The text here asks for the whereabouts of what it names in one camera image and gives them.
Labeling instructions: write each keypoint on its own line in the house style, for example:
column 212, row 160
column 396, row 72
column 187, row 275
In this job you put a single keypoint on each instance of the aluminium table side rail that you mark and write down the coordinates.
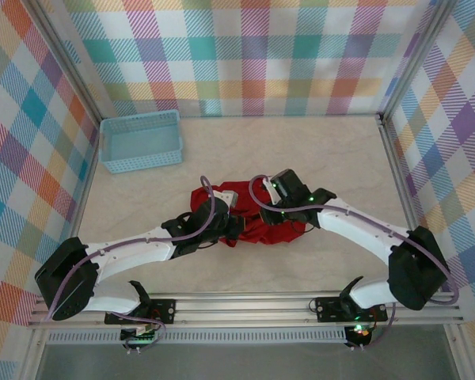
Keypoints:
column 400, row 178
column 83, row 198

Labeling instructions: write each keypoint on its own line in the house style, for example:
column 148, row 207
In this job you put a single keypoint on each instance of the aluminium lower frame bar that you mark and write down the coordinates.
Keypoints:
column 459, row 356
column 31, row 356

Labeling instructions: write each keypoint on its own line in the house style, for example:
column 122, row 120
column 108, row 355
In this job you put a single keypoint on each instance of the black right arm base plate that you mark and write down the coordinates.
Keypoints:
column 326, row 308

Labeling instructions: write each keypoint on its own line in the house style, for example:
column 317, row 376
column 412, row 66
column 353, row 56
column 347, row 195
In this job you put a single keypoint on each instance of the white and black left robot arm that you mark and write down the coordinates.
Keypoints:
column 134, row 249

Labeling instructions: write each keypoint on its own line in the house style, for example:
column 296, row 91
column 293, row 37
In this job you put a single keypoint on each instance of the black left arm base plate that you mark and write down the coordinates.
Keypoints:
column 166, row 310

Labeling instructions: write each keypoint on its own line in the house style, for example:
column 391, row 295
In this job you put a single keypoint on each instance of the light blue plastic basket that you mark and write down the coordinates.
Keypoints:
column 142, row 142

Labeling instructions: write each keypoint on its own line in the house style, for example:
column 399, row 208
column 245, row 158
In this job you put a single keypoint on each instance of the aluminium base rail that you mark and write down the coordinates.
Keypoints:
column 241, row 308

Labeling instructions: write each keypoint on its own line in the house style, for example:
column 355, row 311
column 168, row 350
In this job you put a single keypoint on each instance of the red t-shirt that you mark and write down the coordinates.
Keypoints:
column 253, row 233

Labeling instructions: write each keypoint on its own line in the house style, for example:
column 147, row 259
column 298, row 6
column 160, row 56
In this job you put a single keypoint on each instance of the aluminium frame post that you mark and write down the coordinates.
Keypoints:
column 69, row 63
column 415, row 59

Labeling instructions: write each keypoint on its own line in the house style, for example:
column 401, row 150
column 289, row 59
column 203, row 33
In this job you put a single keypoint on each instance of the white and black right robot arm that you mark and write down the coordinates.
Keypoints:
column 356, row 225

